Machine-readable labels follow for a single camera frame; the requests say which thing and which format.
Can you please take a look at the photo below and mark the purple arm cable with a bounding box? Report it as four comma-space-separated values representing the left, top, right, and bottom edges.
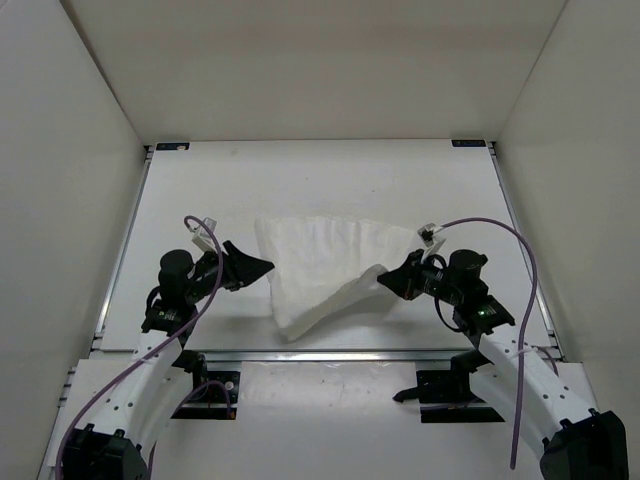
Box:
434, 217, 561, 470
52, 215, 236, 480

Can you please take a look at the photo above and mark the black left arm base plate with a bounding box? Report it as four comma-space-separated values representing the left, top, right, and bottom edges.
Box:
172, 351, 241, 421

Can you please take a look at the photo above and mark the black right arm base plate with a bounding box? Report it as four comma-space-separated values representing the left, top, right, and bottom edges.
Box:
393, 350, 504, 424

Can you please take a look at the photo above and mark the white pleated skirt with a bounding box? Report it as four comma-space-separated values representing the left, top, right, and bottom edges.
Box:
254, 216, 419, 341

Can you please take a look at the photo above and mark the blue label sticker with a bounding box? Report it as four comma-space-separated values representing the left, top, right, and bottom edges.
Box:
155, 142, 190, 151
451, 139, 486, 148

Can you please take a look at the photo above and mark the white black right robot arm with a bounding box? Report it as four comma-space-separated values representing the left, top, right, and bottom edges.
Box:
378, 250, 629, 479

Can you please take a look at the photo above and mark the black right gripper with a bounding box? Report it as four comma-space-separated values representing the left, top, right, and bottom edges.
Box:
377, 250, 462, 307

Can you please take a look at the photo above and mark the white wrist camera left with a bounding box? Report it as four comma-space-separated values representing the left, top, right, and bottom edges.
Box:
189, 217, 217, 252

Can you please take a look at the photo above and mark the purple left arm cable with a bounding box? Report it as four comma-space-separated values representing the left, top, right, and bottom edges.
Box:
52, 215, 236, 480

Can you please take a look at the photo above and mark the blue label sticker left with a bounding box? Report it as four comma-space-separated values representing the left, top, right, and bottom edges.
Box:
155, 142, 190, 151

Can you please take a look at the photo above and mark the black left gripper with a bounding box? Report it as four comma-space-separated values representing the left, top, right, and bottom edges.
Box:
189, 235, 277, 298

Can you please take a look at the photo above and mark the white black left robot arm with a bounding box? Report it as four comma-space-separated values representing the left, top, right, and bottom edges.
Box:
54, 241, 274, 479

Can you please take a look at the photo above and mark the blue label sticker right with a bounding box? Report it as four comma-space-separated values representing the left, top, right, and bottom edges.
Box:
451, 139, 486, 148

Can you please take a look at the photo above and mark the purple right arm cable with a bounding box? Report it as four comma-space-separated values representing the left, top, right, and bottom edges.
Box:
434, 217, 561, 470

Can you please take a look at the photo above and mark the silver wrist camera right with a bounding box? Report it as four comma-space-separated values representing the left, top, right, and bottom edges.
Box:
417, 223, 446, 262

